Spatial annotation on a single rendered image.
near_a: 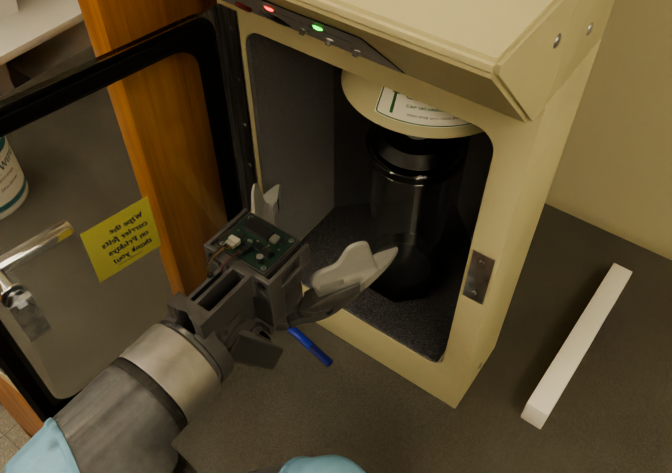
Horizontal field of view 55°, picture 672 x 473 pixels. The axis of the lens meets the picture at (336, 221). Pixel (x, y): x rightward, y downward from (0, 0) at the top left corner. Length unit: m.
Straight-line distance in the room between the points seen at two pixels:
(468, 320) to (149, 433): 0.35
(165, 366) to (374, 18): 0.29
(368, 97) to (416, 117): 0.05
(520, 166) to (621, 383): 0.47
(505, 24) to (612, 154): 0.68
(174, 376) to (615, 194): 0.77
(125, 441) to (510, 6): 0.37
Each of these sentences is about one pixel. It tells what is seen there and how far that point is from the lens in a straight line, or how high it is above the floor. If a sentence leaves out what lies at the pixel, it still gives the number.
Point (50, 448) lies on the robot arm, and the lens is 0.50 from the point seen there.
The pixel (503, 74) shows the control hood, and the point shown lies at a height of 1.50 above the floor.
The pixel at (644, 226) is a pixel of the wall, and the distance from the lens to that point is 1.10.
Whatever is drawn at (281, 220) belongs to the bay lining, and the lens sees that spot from 0.82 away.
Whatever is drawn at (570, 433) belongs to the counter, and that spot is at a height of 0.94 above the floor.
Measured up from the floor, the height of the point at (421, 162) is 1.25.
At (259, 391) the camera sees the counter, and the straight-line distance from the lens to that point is 0.86.
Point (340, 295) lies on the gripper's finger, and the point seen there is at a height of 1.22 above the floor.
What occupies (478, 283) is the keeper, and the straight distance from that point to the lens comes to 0.64.
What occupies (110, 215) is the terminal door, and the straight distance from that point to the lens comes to 0.67.
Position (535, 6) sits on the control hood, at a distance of 0.39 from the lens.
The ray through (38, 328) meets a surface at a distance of 0.69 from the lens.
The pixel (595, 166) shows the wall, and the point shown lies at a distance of 1.06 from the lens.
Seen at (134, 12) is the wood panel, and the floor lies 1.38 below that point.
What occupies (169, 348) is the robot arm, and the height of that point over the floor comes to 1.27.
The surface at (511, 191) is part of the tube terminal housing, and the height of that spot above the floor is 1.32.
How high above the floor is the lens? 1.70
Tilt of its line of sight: 48 degrees down
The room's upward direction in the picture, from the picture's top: straight up
